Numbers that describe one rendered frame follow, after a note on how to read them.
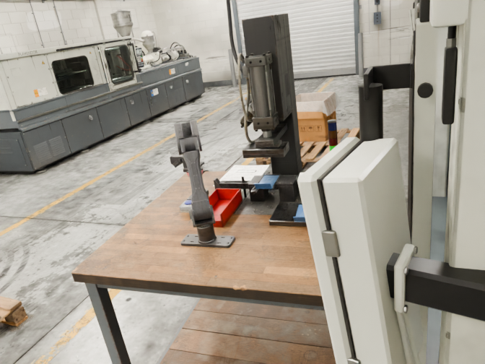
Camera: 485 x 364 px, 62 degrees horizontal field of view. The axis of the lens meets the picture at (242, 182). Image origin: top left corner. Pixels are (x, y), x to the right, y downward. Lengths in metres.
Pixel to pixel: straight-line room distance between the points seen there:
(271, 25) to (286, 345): 1.41
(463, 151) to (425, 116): 0.17
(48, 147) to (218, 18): 6.71
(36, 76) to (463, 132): 6.44
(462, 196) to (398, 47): 10.31
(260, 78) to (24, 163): 5.30
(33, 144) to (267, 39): 5.19
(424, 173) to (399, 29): 10.11
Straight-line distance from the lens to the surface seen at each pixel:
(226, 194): 1.83
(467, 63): 0.48
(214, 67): 12.04
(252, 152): 1.70
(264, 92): 1.64
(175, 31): 12.50
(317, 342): 2.05
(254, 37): 1.70
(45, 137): 6.65
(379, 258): 0.54
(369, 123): 0.61
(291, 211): 1.62
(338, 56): 10.90
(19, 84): 6.51
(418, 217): 0.72
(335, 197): 0.49
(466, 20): 0.48
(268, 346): 2.06
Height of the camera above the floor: 1.64
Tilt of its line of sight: 22 degrees down
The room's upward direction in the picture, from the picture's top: 9 degrees counter-clockwise
